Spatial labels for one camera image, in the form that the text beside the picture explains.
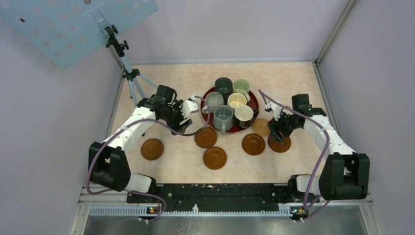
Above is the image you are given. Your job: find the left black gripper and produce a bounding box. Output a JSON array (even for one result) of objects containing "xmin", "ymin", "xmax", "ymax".
[{"xmin": 160, "ymin": 99, "xmax": 192, "ymax": 135}]

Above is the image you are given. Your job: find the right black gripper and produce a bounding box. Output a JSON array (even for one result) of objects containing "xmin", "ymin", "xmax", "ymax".
[{"xmin": 267, "ymin": 109, "xmax": 300, "ymax": 142}]

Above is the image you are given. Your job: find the brown wooden coaster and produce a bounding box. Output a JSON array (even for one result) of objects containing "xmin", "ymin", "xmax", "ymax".
[
  {"xmin": 267, "ymin": 135, "xmax": 291, "ymax": 153},
  {"xmin": 203, "ymin": 146, "xmax": 228, "ymax": 170},
  {"xmin": 194, "ymin": 127, "xmax": 218, "ymax": 149},
  {"xmin": 140, "ymin": 138, "xmax": 164, "ymax": 161},
  {"xmin": 242, "ymin": 133, "xmax": 265, "ymax": 156}
]

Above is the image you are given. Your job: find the light woven coaster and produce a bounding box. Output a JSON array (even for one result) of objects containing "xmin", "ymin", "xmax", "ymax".
[{"xmin": 252, "ymin": 118, "xmax": 270, "ymax": 137}]

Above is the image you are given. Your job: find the striped white grey cup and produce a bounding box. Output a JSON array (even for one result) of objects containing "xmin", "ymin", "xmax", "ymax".
[{"xmin": 202, "ymin": 92, "xmax": 225, "ymax": 114}]

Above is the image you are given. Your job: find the black cup white inside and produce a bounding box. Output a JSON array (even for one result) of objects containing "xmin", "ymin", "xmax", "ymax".
[{"xmin": 234, "ymin": 105, "xmax": 259, "ymax": 129}]

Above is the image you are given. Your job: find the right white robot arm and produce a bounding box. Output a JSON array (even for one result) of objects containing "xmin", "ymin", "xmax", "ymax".
[{"xmin": 263, "ymin": 94, "xmax": 370, "ymax": 202}]

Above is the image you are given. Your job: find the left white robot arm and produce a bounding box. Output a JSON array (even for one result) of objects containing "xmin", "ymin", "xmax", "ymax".
[{"xmin": 88, "ymin": 85, "xmax": 199, "ymax": 202}]

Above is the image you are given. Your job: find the dark green cup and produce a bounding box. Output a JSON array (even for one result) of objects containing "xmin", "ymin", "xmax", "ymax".
[{"xmin": 214, "ymin": 77, "xmax": 233, "ymax": 95}]

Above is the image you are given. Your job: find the light green cup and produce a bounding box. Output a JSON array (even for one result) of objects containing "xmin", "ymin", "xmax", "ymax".
[{"xmin": 232, "ymin": 79, "xmax": 251, "ymax": 102}]

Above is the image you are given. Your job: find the red round tray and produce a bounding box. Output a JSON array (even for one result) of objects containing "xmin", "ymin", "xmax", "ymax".
[{"xmin": 200, "ymin": 88, "xmax": 259, "ymax": 134}]

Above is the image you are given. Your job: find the grey blue mug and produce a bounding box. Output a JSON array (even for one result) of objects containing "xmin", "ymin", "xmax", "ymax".
[{"xmin": 213, "ymin": 105, "xmax": 234, "ymax": 135}]

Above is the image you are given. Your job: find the cream yellow mug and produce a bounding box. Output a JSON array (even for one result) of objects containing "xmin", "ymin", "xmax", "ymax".
[{"xmin": 227, "ymin": 93, "xmax": 247, "ymax": 111}]

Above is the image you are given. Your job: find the light blue tripod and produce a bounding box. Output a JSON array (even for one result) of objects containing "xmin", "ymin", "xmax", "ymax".
[{"xmin": 104, "ymin": 25, "xmax": 159, "ymax": 106}]

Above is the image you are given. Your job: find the blue perforated board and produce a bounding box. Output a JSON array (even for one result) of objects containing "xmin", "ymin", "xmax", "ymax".
[{"xmin": 0, "ymin": 0, "xmax": 158, "ymax": 70}]

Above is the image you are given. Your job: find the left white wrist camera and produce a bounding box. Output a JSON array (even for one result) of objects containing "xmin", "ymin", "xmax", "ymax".
[{"xmin": 181, "ymin": 95, "xmax": 199, "ymax": 118}]

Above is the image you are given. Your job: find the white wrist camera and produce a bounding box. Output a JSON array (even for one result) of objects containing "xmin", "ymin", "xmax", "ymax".
[
  {"xmin": 181, "ymin": 95, "xmax": 199, "ymax": 118},
  {"xmin": 264, "ymin": 100, "xmax": 284, "ymax": 121}
]

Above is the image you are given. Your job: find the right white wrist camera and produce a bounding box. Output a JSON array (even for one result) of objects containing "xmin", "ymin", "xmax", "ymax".
[{"xmin": 264, "ymin": 100, "xmax": 284, "ymax": 121}]

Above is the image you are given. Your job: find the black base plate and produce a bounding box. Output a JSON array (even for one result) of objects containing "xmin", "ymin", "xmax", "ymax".
[{"xmin": 126, "ymin": 183, "xmax": 304, "ymax": 212}]

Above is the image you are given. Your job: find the aluminium frame rail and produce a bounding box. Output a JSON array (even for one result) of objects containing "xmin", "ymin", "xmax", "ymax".
[{"xmin": 70, "ymin": 183, "xmax": 386, "ymax": 235}]

